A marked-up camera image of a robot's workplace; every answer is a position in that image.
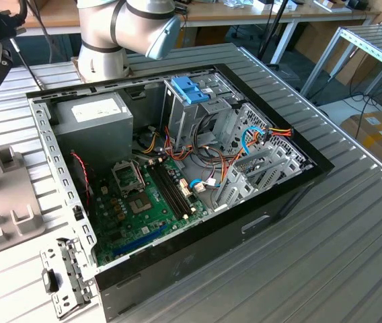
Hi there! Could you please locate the red and black fan wire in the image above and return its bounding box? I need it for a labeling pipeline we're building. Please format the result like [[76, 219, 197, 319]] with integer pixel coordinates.
[[70, 151, 94, 206]]

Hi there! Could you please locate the blue expansion slot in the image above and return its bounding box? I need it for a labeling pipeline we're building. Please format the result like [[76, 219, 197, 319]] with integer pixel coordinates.
[[112, 223, 168, 256]]

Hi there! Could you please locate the cardboard box with labels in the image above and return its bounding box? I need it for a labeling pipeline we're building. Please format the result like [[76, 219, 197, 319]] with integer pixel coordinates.
[[340, 112, 382, 181]]

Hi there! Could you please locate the metal socket cover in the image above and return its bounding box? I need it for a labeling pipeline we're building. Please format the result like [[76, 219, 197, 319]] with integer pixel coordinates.
[[110, 160, 145, 195]]

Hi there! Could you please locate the blue disk data wire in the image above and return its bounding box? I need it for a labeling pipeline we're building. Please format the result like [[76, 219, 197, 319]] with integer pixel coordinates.
[[241, 124, 268, 155]]

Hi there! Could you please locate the blue wire with white label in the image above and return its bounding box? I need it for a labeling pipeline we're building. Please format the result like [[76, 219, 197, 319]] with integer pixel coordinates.
[[189, 180, 219, 194]]

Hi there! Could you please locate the black RAM slot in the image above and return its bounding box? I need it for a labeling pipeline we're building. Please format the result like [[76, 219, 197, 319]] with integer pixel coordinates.
[[151, 164, 182, 221], [155, 163, 186, 220], [158, 161, 190, 219], [162, 161, 194, 217]]

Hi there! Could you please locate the CPU socket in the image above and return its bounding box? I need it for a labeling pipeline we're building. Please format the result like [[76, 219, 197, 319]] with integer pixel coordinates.
[[125, 191, 153, 216]]

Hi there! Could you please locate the orange and black wire bundle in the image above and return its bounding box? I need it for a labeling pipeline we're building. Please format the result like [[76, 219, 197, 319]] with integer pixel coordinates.
[[163, 126, 245, 189]]

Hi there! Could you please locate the brown cardboard sheet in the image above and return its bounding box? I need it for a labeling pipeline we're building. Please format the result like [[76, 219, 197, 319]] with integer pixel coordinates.
[[293, 22, 382, 87]]

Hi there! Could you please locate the metal disk bay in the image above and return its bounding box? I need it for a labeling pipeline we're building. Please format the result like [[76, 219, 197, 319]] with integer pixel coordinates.
[[211, 147, 315, 213]]

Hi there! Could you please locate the black open PC case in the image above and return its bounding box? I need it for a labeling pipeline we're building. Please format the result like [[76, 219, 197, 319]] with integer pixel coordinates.
[[25, 63, 336, 322]]

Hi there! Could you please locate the metal locking lever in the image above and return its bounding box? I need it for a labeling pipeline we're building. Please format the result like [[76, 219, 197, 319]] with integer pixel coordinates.
[[135, 160, 145, 190]]

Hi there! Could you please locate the orange yellow red power wire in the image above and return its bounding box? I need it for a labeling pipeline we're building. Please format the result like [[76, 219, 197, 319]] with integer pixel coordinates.
[[258, 124, 295, 145]]

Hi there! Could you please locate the grey parts rack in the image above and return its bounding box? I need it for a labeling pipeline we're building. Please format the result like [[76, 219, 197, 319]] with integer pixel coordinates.
[[0, 145, 46, 262]]

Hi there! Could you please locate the metal card retention bracket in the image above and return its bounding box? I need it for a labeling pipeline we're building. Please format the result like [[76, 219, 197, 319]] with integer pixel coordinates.
[[39, 237, 95, 320]]

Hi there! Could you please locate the aluminium frame side table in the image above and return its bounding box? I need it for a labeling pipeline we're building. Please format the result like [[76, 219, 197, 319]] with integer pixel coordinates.
[[300, 25, 382, 98]]

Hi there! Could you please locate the green motherboard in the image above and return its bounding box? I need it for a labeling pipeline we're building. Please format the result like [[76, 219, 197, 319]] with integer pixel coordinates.
[[88, 156, 212, 266]]

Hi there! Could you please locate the metal optical drive cage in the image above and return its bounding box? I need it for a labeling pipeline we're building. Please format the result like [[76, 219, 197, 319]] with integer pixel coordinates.
[[159, 72, 242, 152]]

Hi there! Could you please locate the black cable with silver ferrule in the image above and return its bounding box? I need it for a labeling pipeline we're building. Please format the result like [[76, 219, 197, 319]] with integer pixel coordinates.
[[8, 36, 44, 91]]

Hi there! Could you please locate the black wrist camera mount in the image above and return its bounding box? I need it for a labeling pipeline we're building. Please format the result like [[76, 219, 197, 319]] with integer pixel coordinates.
[[0, 9, 27, 43]]

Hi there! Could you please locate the yellow and black wire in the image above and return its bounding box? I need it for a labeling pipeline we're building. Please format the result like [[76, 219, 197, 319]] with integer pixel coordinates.
[[140, 126, 160, 155]]

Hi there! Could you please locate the grey power supply unit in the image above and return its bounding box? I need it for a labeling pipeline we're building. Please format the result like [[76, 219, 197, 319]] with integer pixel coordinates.
[[53, 91, 135, 169]]

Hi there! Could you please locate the blue plastic drive latch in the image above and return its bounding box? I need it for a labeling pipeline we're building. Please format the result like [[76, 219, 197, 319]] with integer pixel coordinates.
[[170, 76, 209, 106]]

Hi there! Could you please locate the long wooden desk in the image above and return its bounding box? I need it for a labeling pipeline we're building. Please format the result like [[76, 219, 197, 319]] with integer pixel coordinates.
[[0, 0, 382, 65]]

